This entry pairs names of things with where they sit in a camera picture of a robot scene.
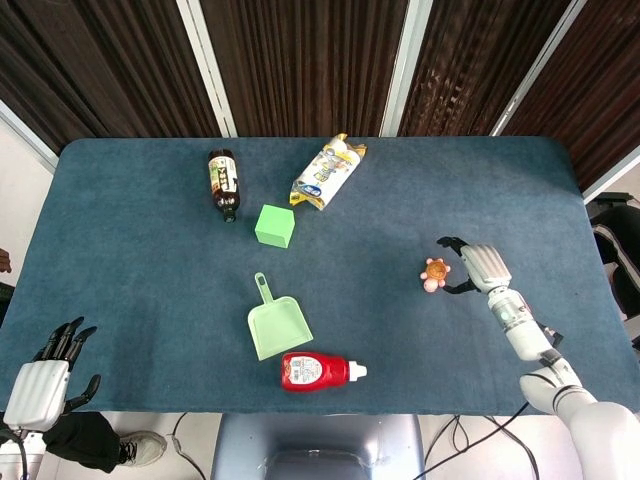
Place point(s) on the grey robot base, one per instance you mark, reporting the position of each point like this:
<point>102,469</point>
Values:
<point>320,447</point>

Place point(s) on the red bottle white cap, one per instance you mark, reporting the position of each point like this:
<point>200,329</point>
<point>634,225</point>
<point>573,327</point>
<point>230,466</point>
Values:
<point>315,371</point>

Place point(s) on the green cube block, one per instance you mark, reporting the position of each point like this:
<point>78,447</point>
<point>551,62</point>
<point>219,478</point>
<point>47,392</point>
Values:
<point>273,226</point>

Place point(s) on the black trouser leg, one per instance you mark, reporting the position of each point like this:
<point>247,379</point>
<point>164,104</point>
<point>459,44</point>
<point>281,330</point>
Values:
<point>85,442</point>

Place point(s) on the blue table cloth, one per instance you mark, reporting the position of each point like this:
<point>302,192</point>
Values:
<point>350,300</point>

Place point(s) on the dark brown drink bottle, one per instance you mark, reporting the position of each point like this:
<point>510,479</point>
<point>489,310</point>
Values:
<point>223,184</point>

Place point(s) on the person's hand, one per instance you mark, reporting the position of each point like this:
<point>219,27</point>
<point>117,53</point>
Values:
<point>4,261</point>

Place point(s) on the green plastic dustpan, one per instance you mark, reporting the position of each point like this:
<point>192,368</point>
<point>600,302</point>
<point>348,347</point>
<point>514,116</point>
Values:
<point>277,322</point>

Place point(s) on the black chair with jacket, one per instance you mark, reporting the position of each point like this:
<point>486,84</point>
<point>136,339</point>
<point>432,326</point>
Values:
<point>620,250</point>

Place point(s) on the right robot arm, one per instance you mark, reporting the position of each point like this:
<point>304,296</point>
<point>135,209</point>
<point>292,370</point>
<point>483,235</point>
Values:
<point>555,370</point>

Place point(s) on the white sneaker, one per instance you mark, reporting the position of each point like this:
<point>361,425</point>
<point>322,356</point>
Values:
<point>145,447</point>

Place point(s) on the orange pink turtle toy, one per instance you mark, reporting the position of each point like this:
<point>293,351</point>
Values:
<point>436,274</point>

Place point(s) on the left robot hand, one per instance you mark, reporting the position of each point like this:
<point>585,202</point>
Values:
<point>37,395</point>

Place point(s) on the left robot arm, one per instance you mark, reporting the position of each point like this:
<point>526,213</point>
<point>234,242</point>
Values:
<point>12,455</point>

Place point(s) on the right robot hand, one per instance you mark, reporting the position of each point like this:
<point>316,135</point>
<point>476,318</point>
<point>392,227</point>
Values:
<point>482,267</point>

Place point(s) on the yellow white snack bag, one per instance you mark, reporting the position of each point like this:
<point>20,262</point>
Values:
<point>326,171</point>

